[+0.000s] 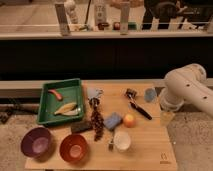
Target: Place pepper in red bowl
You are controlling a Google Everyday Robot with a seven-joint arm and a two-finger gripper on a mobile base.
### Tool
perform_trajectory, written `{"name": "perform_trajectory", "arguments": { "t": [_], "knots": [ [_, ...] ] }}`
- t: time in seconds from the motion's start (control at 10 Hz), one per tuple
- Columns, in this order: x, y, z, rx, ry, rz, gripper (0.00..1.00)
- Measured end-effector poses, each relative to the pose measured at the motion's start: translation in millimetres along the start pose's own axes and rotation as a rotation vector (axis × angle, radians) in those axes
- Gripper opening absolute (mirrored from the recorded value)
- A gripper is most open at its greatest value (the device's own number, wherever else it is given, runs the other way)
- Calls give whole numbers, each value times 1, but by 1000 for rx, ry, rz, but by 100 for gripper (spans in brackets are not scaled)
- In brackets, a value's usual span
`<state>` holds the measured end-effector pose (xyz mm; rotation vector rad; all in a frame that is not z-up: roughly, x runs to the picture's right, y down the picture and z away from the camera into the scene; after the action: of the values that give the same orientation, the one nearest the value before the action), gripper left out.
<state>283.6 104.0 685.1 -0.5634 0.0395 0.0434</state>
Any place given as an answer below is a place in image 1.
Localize red chili pepper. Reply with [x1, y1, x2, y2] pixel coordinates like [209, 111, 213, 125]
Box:
[48, 89, 63, 101]

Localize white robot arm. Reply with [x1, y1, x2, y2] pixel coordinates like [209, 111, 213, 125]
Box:
[159, 63, 213, 117]

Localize red bowl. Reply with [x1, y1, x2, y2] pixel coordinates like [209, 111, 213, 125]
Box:
[59, 134, 88, 163]

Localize purple bowl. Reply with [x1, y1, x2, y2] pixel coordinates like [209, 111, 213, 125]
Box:
[20, 127, 52, 158]

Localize light blue cloth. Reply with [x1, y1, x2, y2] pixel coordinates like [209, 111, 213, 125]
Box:
[87, 87, 103, 100]

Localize green plastic tray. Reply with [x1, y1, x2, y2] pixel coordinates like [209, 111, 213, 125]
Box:
[37, 78, 85, 127]

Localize blue sponge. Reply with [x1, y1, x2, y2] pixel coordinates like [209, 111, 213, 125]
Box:
[104, 112, 122, 130]

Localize orange apple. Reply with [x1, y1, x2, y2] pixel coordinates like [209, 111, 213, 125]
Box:
[123, 114, 136, 128]

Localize small blue round object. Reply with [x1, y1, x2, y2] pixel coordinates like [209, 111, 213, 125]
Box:
[144, 88, 157, 102]

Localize dark rectangular sponge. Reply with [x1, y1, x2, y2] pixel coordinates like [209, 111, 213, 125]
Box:
[71, 121, 92, 133]

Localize white cup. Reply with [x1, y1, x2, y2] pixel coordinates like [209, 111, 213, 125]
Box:
[114, 131, 131, 152]

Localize small metal fork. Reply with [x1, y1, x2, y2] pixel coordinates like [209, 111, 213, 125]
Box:
[108, 131, 115, 151]

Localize black handled brush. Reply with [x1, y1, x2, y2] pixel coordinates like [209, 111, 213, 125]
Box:
[125, 88, 152, 120]

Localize brown bead string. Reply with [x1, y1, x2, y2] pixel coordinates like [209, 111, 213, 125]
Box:
[89, 98, 105, 142]

